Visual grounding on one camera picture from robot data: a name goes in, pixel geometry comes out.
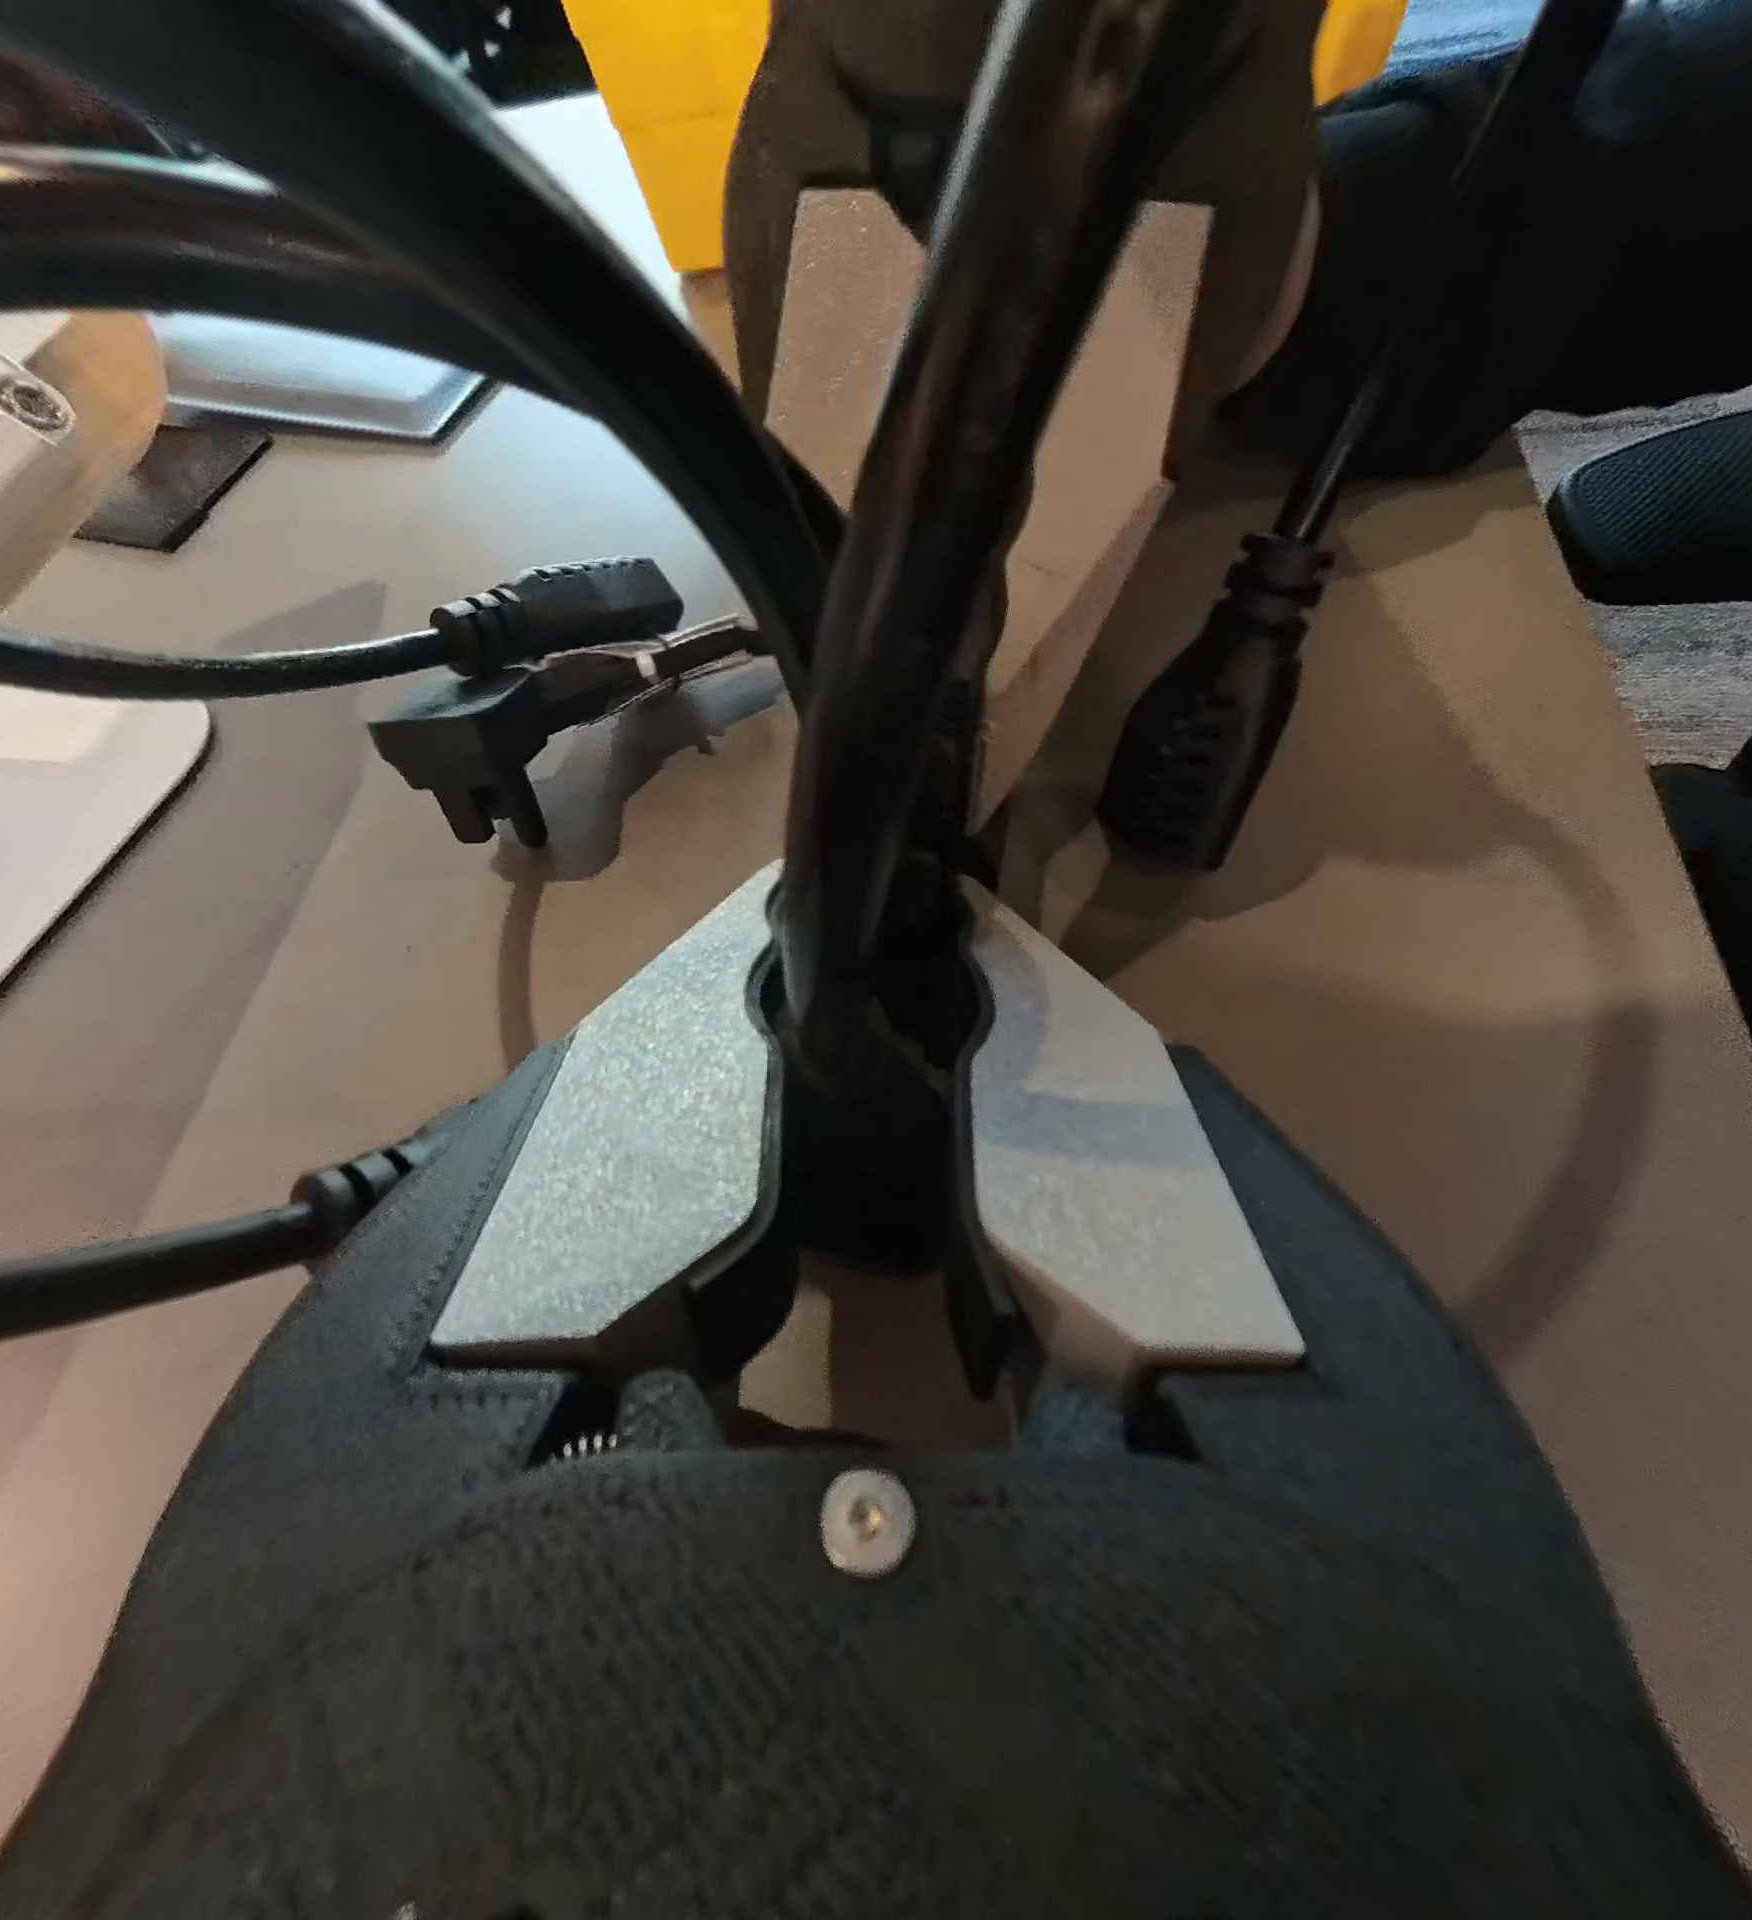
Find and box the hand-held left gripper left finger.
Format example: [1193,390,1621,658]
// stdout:
[430,861,802,1389]

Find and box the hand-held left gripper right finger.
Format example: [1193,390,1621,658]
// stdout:
[947,878,1311,1404]

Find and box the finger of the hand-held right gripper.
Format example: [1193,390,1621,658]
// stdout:
[983,208,1215,714]
[763,188,941,514]

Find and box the black power cord with plug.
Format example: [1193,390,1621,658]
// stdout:
[778,0,1632,1053]
[0,149,848,708]
[0,0,855,1359]

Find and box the braided cord with plug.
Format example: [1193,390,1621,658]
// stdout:
[367,617,789,853]

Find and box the person's right forearm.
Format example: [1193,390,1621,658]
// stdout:
[1326,0,1752,440]

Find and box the yellow box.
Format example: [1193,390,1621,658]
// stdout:
[560,0,1404,274]

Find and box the black chair armrest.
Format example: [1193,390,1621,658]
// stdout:
[1542,387,1752,805]

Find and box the black flat pad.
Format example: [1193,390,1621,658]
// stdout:
[73,427,279,550]

